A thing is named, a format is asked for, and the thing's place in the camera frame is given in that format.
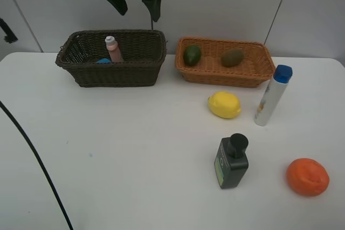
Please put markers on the yellow lemon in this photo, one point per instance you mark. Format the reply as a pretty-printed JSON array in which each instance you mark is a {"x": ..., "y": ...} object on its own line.
[{"x": 225, "y": 105}]

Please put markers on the green avocado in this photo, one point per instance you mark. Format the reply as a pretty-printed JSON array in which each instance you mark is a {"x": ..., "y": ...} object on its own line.
[{"x": 192, "y": 55}]

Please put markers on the brown kiwi fruit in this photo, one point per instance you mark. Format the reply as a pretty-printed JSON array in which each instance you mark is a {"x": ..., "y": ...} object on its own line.
[{"x": 232, "y": 57}]

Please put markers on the dark green pump bottle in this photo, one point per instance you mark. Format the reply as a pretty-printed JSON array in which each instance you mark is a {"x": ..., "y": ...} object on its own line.
[{"x": 231, "y": 161}]

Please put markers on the dark brown wicker basket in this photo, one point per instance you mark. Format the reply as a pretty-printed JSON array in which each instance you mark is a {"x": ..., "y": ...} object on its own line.
[{"x": 143, "y": 53}]

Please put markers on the pink bottle white cap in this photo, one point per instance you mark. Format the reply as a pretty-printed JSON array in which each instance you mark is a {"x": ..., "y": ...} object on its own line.
[{"x": 113, "y": 49}]

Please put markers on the orange fruit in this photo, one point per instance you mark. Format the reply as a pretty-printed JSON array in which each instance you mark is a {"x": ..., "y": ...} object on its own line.
[{"x": 307, "y": 177}]

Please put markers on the orange wicker basket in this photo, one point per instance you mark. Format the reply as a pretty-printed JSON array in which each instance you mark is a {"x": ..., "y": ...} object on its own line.
[{"x": 256, "y": 68}]

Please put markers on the white bottle blue cap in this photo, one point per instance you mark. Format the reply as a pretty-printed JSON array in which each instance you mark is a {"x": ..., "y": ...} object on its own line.
[{"x": 273, "y": 94}]

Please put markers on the grey felt whiteboard eraser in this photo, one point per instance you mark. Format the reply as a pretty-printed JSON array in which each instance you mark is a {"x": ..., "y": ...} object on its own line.
[{"x": 104, "y": 61}]

